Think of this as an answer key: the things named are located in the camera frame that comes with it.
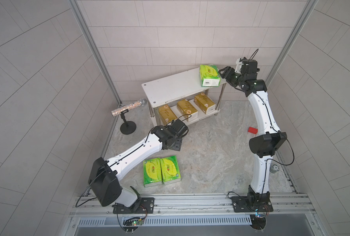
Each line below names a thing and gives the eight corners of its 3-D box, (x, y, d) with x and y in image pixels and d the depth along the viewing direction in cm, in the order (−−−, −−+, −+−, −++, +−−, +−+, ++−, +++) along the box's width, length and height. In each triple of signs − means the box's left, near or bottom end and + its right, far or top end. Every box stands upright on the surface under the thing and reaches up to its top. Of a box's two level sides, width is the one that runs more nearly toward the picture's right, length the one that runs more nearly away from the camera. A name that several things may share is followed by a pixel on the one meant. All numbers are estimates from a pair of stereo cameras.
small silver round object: (269, 173, 83) (273, 170, 80) (267, 166, 86) (270, 163, 82) (276, 173, 83) (280, 170, 80) (274, 166, 86) (277, 163, 82)
